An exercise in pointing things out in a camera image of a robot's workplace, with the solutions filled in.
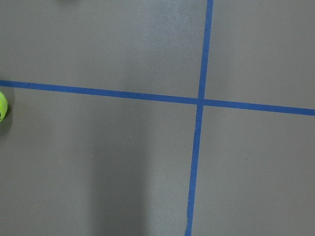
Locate brown paper table cover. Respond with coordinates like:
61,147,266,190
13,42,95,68
0,0,315,236

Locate yellow tennis ball Garros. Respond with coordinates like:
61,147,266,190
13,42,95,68
0,92,8,121

